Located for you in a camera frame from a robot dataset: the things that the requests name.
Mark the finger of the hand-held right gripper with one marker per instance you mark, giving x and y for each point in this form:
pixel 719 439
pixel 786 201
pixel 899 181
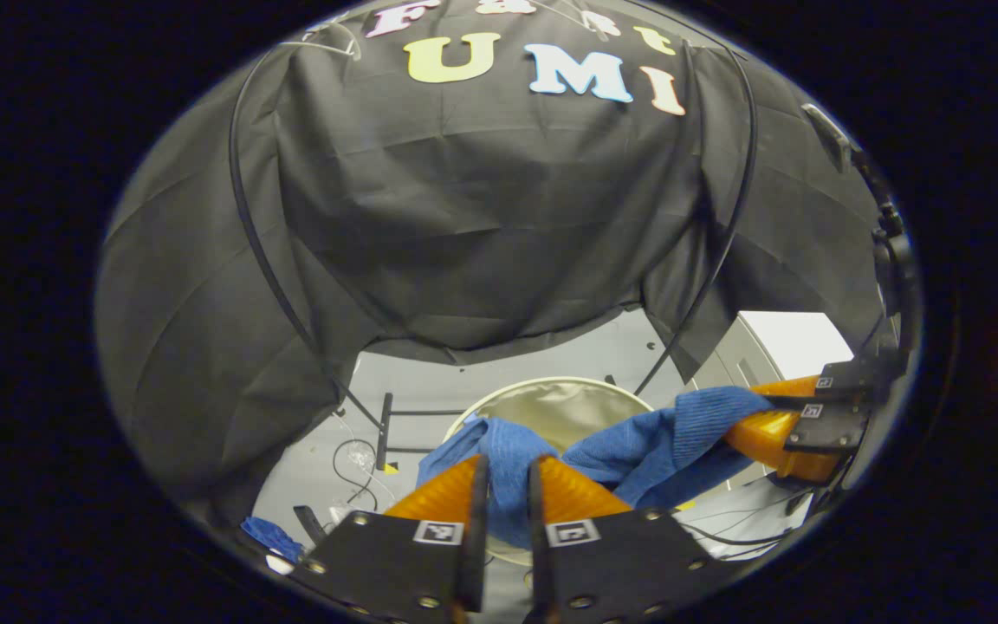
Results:
pixel 850 381
pixel 828 426

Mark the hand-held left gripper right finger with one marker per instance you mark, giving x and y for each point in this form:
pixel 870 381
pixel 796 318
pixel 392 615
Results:
pixel 536 520

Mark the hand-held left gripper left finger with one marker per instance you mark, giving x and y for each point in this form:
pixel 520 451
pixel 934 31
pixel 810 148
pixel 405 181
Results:
pixel 480 520

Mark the beige round laundry hamper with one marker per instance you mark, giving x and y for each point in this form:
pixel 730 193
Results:
pixel 560 407

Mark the black metal clothes rack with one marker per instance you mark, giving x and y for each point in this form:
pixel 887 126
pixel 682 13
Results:
pixel 386 425

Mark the white plastic hanger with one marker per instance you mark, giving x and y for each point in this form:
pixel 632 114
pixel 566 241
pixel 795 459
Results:
pixel 350 48

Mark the blue cloth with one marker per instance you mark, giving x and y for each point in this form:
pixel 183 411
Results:
pixel 274 536

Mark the black backdrop cloth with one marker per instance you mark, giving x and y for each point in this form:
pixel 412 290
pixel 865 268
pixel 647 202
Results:
pixel 482 217

